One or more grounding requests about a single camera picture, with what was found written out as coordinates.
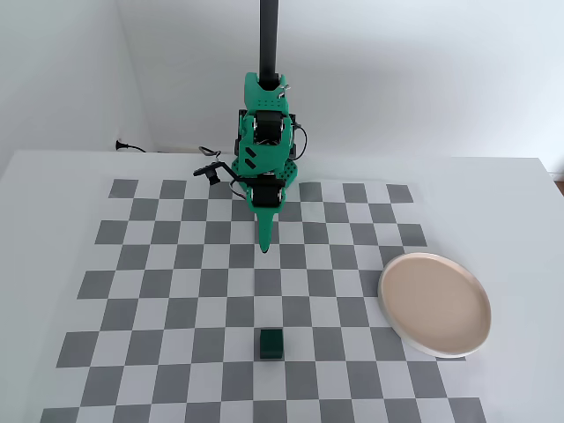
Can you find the grey white checkerboard mat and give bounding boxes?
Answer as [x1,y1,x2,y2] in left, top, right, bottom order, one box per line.
[41,178,488,423]

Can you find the dark green dice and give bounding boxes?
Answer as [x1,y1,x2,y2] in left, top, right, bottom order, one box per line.
[258,328,284,361]

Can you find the black vertical pole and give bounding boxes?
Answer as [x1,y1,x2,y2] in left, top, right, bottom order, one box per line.
[258,0,280,87]

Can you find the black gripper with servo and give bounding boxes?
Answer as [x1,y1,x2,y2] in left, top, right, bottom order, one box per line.
[244,174,286,256]

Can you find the beige round plate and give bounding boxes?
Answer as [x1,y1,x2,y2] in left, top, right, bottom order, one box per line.
[377,252,493,359]

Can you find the black camera cable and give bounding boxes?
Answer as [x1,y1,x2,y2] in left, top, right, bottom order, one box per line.
[197,145,249,202]

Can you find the thin black servo cable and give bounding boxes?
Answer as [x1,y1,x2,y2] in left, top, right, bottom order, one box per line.
[292,122,308,160]

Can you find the black wrist camera board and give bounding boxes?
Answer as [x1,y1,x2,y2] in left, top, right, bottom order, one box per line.
[192,161,234,187]

